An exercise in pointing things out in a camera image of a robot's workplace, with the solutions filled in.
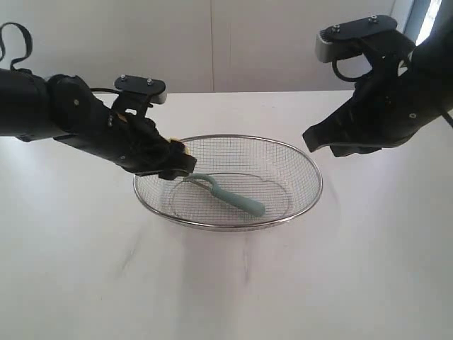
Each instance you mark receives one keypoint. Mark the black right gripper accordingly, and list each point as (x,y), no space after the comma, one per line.
(386,110)

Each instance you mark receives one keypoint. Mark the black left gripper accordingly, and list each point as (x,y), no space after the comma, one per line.
(130,141)

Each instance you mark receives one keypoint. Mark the yellow lemon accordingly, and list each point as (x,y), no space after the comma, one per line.
(180,145)

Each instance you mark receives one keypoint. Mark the teal handled peeler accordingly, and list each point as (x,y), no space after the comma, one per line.
(207,182)

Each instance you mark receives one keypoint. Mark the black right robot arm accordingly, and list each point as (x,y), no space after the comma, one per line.
(434,57)

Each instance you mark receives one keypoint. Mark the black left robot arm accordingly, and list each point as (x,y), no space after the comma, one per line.
(65,109)

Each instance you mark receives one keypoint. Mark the oval wire mesh basket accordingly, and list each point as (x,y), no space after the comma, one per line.
(280,176)

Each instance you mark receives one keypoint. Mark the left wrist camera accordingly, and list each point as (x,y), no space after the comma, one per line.
(154,89)

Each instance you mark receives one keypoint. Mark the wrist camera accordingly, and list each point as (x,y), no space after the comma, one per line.
(339,41)
(154,89)

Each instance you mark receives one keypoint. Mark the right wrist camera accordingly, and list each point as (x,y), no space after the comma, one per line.
(339,41)

